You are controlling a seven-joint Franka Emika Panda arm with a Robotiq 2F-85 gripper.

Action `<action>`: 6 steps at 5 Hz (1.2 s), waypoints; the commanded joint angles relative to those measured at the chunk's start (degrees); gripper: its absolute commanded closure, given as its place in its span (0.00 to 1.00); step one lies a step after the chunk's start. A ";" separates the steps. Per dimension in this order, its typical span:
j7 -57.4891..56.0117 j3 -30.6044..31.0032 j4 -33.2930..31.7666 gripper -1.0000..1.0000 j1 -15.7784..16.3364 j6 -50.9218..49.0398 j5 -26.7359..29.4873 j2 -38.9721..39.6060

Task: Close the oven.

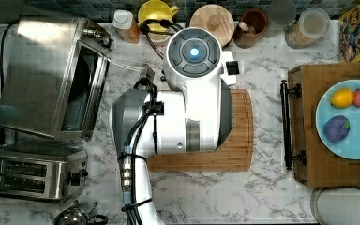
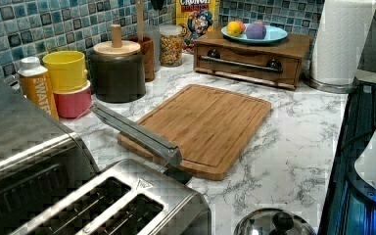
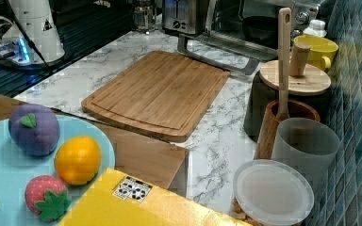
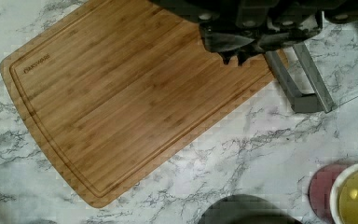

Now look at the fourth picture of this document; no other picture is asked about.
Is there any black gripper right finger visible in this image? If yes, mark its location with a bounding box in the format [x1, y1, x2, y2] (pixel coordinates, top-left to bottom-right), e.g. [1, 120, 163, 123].
[237, 51, 252, 66]

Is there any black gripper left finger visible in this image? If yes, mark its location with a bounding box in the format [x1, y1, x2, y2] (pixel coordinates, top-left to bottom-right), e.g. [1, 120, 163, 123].
[219, 52, 233, 65]

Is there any pink bowl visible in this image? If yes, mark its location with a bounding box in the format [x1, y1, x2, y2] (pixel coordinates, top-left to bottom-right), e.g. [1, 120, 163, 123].
[308, 164, 347, 224]

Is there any dark jar with wooden lid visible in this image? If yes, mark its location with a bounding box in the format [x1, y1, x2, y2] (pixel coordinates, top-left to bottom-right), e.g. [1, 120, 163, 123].
[198, 194, 302, 224]

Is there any bamboo cutting board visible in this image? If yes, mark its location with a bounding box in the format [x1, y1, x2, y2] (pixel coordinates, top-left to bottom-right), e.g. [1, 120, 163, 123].
[0, 0, 273, 208]

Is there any yellow cup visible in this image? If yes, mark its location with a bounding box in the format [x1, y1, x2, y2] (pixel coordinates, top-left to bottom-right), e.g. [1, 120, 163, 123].
[329, 164, 358, 224]

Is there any glass oven door with handle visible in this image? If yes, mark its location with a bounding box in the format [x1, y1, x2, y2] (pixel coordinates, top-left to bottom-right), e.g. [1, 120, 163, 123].
[265, 22, 358, 113]

